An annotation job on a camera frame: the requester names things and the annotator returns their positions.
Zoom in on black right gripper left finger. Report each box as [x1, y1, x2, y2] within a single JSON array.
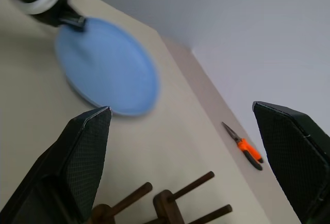
[[0, 106, 112, 224]]

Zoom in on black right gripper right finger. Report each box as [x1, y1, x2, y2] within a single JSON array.
[[252, 101, 330, 224]]

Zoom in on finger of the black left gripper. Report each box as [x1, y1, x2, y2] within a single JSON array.
[[59, 15, 87, 33]]

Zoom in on blue plate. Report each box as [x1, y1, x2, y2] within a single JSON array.
[[55, 17, 159, 117]]

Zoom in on dark wooden dish rack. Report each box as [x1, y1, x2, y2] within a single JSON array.
[[91, 171, 233, 224]]

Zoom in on orange-handled long-nose pliers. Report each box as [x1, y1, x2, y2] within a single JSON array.
[[221, 121, 264, 171]]

